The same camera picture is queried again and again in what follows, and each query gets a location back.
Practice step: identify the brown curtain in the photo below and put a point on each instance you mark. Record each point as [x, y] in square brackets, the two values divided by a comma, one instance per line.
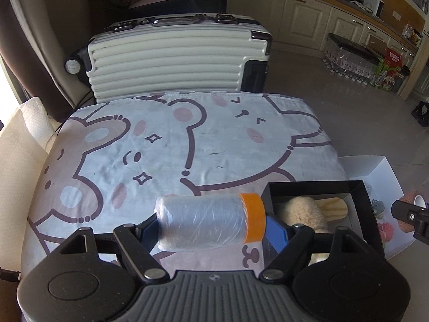
[30, 47]

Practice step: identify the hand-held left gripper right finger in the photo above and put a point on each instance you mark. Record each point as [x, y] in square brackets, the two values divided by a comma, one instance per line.
[276, 231]

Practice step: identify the clear plastic bottle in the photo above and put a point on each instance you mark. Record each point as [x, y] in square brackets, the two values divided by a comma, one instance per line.
[407, 30]

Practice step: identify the cream kitchen cabinets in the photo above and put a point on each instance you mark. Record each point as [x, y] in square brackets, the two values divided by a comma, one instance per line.
[301, 10]

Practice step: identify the white paper towel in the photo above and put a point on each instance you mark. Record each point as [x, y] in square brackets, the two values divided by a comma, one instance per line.
[18, 181]
[35, 120]

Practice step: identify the black box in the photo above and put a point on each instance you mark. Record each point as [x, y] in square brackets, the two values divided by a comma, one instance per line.
[318, 187]

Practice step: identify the brown cardboard box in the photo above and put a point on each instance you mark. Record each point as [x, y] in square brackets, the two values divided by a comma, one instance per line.
[377, 45]

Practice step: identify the black bin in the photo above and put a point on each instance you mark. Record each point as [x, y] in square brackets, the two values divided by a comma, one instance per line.
[401, 80]

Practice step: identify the pack of water bottles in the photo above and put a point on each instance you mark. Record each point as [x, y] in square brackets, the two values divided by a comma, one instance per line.
[348, 60]

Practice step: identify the pink knitted item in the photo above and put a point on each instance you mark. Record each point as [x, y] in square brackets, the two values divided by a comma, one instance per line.
[385, 230]

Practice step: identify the white box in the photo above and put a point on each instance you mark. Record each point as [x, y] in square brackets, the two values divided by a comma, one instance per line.
[362, 166]

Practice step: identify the plastic film roll orange tape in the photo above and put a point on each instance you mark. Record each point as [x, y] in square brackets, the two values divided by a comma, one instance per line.
[201, 221]

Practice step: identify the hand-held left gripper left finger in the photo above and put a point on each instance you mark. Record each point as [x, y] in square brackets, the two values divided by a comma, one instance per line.
[149, 233]

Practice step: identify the green beer carton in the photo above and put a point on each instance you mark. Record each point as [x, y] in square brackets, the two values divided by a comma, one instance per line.
[388, 72]

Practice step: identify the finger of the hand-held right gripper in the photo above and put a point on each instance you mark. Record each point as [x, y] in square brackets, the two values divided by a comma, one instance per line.
[407, 211]

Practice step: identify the white countertop appliance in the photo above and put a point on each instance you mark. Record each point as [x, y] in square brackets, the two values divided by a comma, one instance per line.
[373, 5]

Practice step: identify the beige plush toy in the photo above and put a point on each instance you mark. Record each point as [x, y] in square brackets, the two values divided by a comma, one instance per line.
[301, 211]

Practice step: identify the printed blanket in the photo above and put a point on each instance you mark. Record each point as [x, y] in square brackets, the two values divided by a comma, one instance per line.
[207, 141]

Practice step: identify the black stool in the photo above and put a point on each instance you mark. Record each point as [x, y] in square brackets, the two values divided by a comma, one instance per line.
[421, 112]

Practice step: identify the white suitcase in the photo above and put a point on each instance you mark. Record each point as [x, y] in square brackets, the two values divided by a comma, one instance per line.
[161, 63]

